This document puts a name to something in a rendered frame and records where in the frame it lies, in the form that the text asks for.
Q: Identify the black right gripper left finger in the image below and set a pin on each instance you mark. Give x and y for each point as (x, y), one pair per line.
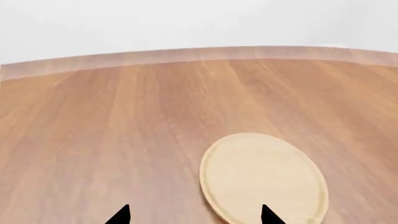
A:
(121, 217)

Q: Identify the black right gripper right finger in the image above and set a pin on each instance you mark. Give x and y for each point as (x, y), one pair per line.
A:
(270, 216)

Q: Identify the round cream plate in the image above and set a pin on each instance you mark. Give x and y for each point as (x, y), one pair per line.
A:
(261, 172)

